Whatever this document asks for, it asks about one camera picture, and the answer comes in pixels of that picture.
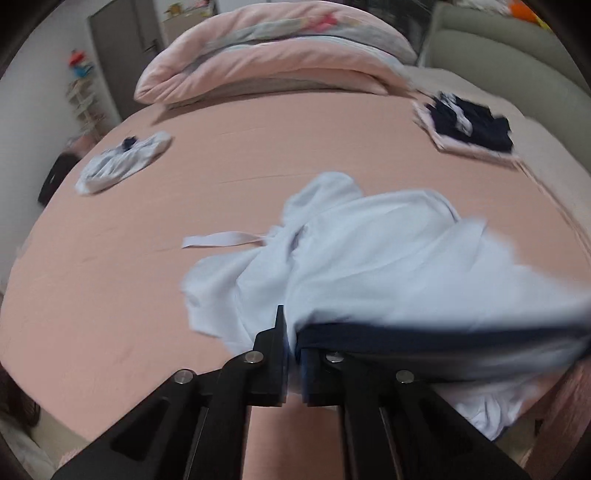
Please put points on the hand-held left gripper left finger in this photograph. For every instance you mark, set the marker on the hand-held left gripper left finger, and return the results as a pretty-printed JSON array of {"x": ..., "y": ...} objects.
[{"x": 280, "y": 334}]

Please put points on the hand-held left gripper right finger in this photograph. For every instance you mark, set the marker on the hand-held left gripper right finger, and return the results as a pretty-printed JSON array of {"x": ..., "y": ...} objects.
[{"x": 308, "y": 369}]

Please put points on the white garment with navy trim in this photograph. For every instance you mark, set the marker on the white garment with navy trim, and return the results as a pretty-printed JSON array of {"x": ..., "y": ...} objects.
[{"x": 369, "y": 258}]

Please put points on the navy folded clothes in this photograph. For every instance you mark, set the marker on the navy folded clothes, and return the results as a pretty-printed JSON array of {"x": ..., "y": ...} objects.
[{"x": 480, "y": 124}]

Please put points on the bed with pink sheet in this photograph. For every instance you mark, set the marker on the bed with pink sheet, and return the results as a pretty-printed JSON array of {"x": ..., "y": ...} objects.
[{"x": 231, "y": 152}]

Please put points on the small white garment navy bow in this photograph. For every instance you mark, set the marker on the small white garment navy bow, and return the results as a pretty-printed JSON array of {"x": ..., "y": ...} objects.
[{"x": 120, "y": 159}]

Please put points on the pale pink folded garment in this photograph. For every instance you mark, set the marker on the pale pink folded garment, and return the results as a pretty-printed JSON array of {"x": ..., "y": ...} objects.
[{"x": 461, "y": 150}]

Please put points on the black bag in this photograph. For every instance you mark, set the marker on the black bag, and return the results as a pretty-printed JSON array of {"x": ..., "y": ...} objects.
[{"x": 55, "y": 180}]

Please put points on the pink folded quilt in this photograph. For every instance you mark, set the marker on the pink folded quilt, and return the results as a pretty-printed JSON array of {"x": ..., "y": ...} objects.
[{"x": 277, "y": 55}]

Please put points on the grey door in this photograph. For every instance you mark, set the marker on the grey door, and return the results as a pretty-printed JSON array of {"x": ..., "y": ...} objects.
[{"x": 120, "y": 50}]

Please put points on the colourful toy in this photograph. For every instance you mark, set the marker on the colourful toy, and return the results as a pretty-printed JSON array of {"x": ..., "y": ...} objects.
[{"x": 81, "y": 64}]

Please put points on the grey padded headboard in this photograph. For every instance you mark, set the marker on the grey padded headboard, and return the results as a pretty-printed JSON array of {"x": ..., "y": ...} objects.
[{"x": 508, "y": 60}]

